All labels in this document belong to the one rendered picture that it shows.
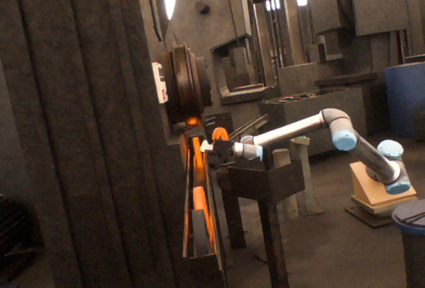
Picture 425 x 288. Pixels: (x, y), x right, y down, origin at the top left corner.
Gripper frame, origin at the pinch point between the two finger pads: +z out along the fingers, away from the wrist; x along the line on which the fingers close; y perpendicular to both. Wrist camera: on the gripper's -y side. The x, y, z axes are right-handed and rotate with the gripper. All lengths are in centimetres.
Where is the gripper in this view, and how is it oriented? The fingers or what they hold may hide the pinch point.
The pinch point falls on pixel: (198, 149)
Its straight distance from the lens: 224.8
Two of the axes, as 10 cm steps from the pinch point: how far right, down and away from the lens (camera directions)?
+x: 0.3, 1.2, -9.9
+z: -9.9, -1.3, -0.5
